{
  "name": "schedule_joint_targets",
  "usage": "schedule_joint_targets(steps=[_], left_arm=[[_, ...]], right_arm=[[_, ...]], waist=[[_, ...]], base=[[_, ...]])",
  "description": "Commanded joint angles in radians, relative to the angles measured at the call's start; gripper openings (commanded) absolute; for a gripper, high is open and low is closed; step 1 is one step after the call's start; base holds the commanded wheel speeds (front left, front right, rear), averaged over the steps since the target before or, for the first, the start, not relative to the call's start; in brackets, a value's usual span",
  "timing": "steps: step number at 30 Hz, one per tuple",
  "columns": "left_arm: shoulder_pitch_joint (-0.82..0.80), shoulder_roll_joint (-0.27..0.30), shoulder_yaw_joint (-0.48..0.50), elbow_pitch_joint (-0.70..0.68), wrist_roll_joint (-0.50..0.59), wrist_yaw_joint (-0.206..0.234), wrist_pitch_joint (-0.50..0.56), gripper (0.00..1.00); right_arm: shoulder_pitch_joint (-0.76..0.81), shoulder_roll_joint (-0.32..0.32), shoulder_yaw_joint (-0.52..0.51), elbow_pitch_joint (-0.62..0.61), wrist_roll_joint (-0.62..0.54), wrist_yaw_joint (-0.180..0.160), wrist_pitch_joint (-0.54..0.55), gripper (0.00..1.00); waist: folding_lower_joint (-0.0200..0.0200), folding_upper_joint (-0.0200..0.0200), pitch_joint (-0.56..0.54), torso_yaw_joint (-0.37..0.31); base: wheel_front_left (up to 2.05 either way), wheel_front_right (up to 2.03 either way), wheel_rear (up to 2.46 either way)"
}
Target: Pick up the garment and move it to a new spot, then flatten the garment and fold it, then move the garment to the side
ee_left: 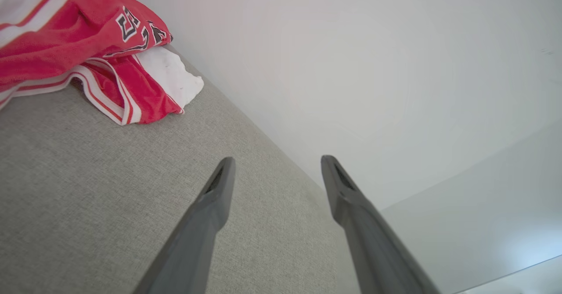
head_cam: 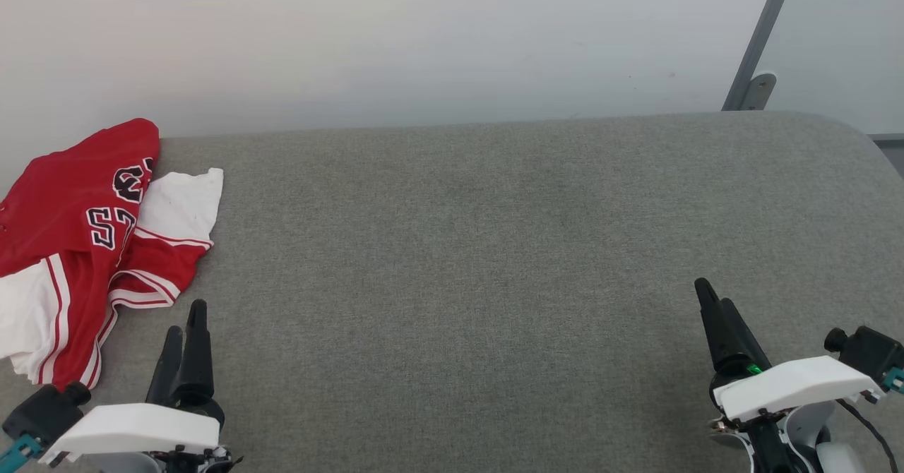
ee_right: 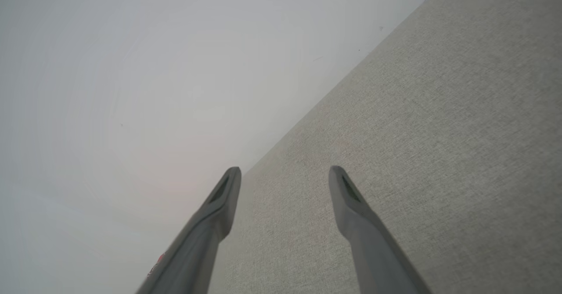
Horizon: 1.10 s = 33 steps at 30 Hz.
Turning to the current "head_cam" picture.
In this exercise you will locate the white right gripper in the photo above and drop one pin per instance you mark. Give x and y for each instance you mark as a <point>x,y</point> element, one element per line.
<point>798,385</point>

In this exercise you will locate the grey metal bracket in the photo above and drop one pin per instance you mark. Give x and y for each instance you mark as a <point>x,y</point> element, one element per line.
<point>758,92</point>

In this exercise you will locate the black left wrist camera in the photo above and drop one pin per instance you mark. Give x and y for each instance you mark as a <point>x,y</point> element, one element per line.
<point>46,413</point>

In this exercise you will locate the grey fabric sofa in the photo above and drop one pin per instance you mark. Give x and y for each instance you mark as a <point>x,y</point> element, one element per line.
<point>459,282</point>

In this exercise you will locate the red and white basketball jersey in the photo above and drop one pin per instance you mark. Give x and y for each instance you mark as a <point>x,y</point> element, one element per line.
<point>63,205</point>

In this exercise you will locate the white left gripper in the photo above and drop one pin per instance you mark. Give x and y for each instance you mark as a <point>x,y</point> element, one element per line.
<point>134,427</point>

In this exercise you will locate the grey metal bar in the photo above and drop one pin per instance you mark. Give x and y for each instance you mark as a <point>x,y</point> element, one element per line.
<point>761,32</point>

